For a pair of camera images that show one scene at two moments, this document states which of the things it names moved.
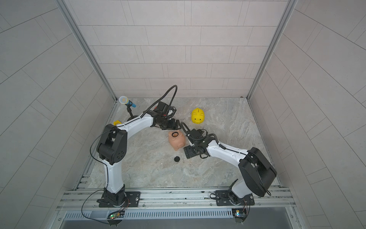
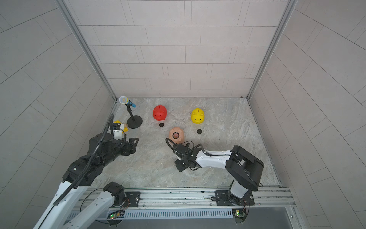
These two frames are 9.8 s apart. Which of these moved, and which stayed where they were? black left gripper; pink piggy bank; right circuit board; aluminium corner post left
Moved: black left gripper
Stayed: pink piggy bank; right circuit board; aluminium corner post left
